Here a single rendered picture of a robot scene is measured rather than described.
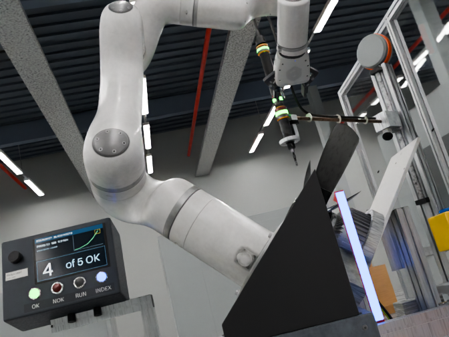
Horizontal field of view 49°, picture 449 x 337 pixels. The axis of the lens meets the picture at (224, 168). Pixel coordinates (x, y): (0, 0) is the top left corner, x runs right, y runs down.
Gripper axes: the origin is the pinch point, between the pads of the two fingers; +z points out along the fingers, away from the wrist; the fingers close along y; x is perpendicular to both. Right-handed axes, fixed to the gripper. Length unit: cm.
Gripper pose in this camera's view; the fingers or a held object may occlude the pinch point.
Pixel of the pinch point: (290, 94)
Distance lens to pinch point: 153.5
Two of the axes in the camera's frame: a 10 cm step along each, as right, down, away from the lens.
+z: 0.7, 7.0, 7.1
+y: 9.8, -1.8, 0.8
